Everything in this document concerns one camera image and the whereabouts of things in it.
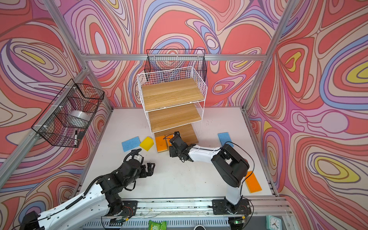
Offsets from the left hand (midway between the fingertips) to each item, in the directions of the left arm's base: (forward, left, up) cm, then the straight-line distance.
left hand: (151, 164), depth 81 cm
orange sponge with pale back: (+16, -4, -4) cm, 16 cm away
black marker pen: (+7, +36, +17) cm, 41 cm away
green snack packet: (-28, -8, -7) cm, 30 cm away
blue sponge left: (+18, +18, -7) cm, 27 cm away
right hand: (+12, -13, -6) cm, 19 cm away
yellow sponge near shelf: (+18, +7, -6) cm, 20 cm away
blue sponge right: (+23, -48, -7) cm, 53 cm away
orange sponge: (+10, -11, +13) cm, 19 cm away
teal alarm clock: (-27, -62, -6) cm, 67 cm away
